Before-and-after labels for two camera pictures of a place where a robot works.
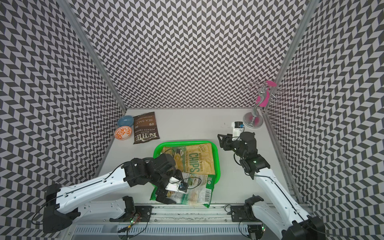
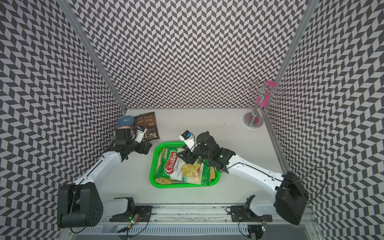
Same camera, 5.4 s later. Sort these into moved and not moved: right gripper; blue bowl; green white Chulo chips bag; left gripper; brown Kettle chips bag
Moved: left gripper; green white Chulo chips bag; right gripper
Not moved: blue bowl; brown Kettle chips bag
